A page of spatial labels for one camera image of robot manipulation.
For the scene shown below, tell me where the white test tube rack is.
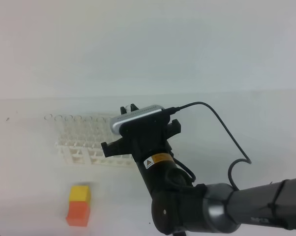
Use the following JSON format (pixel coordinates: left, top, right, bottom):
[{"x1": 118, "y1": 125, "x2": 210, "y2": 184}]
[{"x1": 55, "y1": 113, "x2": 135, "y2": 168}]

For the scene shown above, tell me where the orange block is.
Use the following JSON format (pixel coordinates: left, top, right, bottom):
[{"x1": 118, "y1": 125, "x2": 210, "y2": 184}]
[{"x1": 66, "y1": 201, "x2": 90, "y2": 227}]

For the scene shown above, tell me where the yellow block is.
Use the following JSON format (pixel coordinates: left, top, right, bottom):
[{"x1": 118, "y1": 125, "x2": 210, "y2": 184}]
[{"x1": 69, "y1": 185, "x2": 91, "y2": 204}]

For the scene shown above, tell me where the clear test tube in rack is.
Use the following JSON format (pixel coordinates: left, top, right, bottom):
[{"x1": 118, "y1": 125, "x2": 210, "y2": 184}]
[
  {"x1": 95, "y1": 117, "x2": 106, "y2": 129},
  {"x1": 105, "y1": 117, "x2": 112, "y2": 128},
  {"x1": 84, "y1": 116, "x2": 93, "y2": 130},
  {"x1": 44, "y1": 114, "x2": 54, "y2": 121},
  {"x1": 73, "y1": 115, "x2": 84, "y2": 130},
  {"x1": 64, "y1": 115, "x2": 74, "y2": 129},
  {"x1": 54, "y1": 115, "x2": 63, "y2": 132}
]

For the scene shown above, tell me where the clear glass test tube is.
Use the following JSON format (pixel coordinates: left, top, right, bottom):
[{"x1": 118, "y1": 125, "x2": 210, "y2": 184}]
[{"x1": 123, "y1": 105, "x2": 131, "y2": 114}]

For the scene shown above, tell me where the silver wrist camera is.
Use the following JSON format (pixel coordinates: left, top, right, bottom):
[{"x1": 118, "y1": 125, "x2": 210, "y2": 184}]
[{"x1": 110, "y1": 104, "x2": 164, "y2": 135}]

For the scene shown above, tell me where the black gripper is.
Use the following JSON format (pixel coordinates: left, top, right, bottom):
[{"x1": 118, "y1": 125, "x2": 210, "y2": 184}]
[{"x1": 101, "y1": 112, "x2": 181, "y2": 162}]

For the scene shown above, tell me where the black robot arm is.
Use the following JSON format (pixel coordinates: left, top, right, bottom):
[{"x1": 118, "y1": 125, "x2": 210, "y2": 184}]
[{"x1": 102, "y1": 111, "x2": 296, "y2": 235}]

